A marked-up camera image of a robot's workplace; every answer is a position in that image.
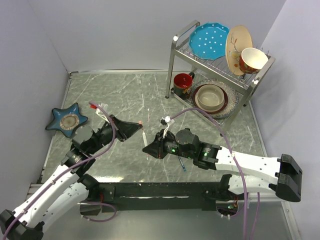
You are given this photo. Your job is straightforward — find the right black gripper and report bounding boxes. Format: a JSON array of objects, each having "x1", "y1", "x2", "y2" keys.
[{"x1": 142, "y1": 129, "x2": 195, "y2": 160}]

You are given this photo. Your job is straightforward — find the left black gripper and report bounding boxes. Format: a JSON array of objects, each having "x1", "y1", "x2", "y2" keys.
[{"x1": 88, "y1": 114, "x2": 142, "y2": 154}]

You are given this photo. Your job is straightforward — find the white orange-tipped marker pen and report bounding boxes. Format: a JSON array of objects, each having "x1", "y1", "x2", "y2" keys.
[{"x1": 142, "y1": 129, "x2": 148, "y2": 147}]

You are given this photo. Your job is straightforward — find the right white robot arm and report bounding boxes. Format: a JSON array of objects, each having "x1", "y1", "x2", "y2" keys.
[{"x1": 142, "y1": 128, "x2": 303, "y2": 202}]

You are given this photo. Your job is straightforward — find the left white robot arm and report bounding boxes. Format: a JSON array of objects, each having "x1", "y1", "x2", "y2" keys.
[{"x1": 0, "y1": 115, "x2": 143, "y2": 240}]

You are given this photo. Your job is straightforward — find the blue marker pen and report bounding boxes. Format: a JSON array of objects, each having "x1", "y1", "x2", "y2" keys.
[{"x1": 178, "y1": 156, "x2": 187, "y2": 172}]

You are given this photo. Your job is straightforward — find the blue star-shaped dish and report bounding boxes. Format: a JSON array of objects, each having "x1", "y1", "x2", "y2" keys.
[{"x1": 45, "y1": 102, "x2": 88, "y2": 138}]

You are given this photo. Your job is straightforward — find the red black mug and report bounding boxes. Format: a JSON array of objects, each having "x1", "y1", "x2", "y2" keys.
[{"x1": 173, "y1": 72, "x2": 195, "y2": 99}]

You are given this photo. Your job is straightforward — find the beige bowl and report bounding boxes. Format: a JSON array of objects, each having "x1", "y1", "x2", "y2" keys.
[{"x1": 194, "y1": 84, "x2": 225, "y2": 111}]

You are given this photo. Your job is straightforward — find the dark red plate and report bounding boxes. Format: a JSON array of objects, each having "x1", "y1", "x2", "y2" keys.
[{"x1": 191, "y1": 83, "x2": 229, "y2": 115}]

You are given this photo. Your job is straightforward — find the steel dish rack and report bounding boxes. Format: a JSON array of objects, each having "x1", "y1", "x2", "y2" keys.
[{"x1": 165, "y1": 20, "x2": 276, "y2": 131}]

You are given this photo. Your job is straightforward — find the blue polka-dot plate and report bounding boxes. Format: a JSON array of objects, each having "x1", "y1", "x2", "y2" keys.
[{"x1": 188, "y1": 22, "x2": 230, "y2": 61}]

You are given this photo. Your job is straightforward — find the red white bowl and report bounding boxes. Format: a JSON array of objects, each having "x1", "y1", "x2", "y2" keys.
[{"x1": 239, "y1": 47, "x2": 269, "y2": 74}]

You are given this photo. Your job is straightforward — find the cream floral plate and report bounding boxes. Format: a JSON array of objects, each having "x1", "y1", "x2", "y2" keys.
[{"x1": 225, "y1": 25, "x2": 253, "y2": 76}]

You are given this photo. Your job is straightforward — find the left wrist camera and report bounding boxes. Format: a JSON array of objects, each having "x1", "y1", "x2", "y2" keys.
[{"x1": 90, "y1": 102, "x2": 109, "y2": 123}]

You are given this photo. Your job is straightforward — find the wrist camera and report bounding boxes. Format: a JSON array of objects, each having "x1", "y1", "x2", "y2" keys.
[
  {"x1": 90, "y1": 102, "x2": 109, "y2": 123},
  {"x1": 160, "y1": 116, "x2": 175, "y2": 138}
]

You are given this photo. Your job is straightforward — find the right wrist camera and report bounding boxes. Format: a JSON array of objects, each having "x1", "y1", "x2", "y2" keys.
[{"x1": 160, "y1": 116, "x2": 175, "y2": 138}]

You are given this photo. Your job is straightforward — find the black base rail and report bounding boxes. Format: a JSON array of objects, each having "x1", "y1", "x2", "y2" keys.
[{"x1": 85, "y1": 180, "x2": 244, "y2": 211}]

